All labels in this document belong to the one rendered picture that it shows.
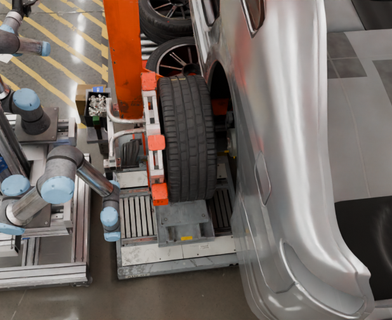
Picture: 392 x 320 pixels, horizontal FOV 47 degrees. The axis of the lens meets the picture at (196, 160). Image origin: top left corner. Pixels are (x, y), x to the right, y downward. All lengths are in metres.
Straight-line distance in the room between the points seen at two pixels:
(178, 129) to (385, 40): 1.43
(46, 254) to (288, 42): 1.93
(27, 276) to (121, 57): 1.36
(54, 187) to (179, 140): 0.65
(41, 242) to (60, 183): 1.23
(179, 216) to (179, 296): 0.49
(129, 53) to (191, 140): 0.63
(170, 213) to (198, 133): 0.92
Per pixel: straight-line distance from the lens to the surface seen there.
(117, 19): 2.28
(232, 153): 2.38
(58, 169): 1.75
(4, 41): 2.16
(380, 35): 2.98
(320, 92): 1.52
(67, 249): 2.87
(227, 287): 2.98
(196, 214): 2.89
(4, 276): 2.89
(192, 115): 2.11
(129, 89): 2.64
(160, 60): 3.26
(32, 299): 3.05
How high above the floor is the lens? 2.84
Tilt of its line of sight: 58 degrees down
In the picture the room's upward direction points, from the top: 6 degrees clockwise
